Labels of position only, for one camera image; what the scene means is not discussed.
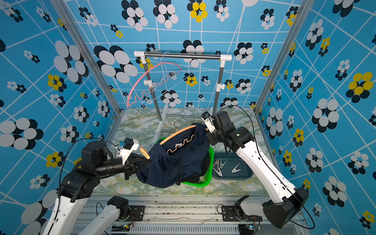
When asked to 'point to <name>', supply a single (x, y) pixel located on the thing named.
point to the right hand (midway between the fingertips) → (214, 130)
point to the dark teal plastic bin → (232, 166)
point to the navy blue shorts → (176, 158)
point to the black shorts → (204, 166)
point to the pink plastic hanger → (169, 80)
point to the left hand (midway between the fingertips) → (150, 158)
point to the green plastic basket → (204, 182)
